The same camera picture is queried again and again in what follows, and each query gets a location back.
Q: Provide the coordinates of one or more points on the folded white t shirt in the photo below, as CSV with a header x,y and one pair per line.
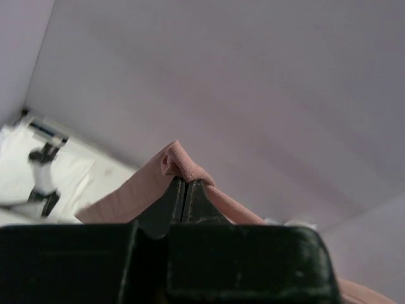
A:
x,y
39,179

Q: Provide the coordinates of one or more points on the pink t shirt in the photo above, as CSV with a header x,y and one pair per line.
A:
x,y
248,261

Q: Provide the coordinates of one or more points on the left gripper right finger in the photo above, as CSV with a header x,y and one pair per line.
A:
x,y
197,207

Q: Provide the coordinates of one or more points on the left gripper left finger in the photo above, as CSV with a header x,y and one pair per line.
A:
x,y
157,218

